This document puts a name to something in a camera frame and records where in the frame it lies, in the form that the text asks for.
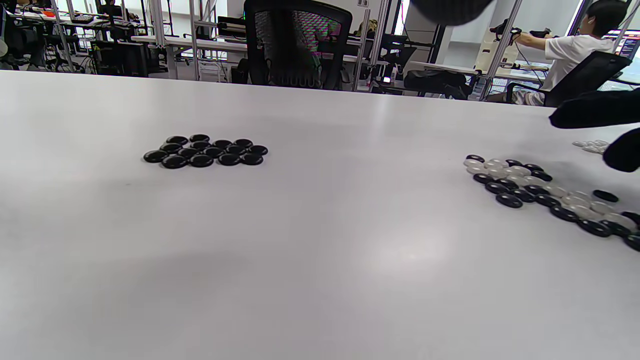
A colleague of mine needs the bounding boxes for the person's right hand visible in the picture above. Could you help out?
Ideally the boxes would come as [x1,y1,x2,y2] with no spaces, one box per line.
[549,87,640,173]

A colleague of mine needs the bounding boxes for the person's left hand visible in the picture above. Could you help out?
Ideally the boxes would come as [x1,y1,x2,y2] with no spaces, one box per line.
[410,0,496,26]

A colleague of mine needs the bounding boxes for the sorted white go stones group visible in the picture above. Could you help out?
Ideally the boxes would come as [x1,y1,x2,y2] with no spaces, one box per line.
[572,139,610,154]

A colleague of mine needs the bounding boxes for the mixed black white go stones pile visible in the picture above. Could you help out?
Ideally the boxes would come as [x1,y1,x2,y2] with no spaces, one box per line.
[463,154,640,252]

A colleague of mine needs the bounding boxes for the sorted black go stones group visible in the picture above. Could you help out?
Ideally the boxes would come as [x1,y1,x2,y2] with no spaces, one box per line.
[143,134,269,169]

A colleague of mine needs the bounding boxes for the black desk chair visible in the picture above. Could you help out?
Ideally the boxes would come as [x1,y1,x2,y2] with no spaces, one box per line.
[505,51,633,108]

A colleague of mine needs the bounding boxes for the black mesh office chair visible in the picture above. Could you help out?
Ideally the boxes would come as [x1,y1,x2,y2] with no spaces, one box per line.
[243,0,353,91]

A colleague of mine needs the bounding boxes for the black computer tower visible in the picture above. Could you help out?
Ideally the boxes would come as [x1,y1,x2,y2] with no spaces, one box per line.
[91,40,149,77]

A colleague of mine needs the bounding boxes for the aluminium profile post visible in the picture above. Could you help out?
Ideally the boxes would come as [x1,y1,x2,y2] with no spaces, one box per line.
[188,0,202,82]

